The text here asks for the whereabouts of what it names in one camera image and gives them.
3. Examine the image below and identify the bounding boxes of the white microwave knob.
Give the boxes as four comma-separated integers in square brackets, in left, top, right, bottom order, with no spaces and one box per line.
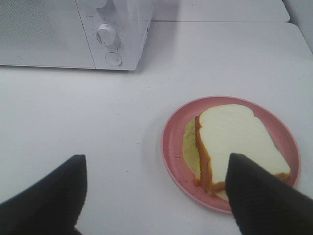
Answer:
[96,23,117,46]
[93,0,108,9]

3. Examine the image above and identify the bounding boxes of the pink round plate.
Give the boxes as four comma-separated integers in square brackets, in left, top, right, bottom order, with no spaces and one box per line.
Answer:
[161,96,301,214]

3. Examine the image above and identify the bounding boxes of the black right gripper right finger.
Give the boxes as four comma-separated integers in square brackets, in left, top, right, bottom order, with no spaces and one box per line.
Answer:
[225,153,313,235]

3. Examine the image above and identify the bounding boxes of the white microwave oven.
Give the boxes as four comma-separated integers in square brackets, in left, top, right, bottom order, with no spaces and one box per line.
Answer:
[0,0,154,71]

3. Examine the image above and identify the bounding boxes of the lower white microwave knob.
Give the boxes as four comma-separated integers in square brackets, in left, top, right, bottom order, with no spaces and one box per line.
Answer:
[96,23,117,46]

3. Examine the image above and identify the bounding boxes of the white bread sandwich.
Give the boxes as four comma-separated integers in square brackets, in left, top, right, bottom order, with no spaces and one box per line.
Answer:
[182,104,291,201]

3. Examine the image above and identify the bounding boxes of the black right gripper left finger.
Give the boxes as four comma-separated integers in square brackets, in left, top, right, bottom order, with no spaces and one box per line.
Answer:
[0,155,87,235]

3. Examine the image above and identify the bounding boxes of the upper white microwave knob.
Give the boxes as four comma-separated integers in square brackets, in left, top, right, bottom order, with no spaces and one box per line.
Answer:
[93,0,108,9]

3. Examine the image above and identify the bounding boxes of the round white door button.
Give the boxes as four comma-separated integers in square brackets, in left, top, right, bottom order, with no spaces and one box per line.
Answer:
[105,52,122,67]

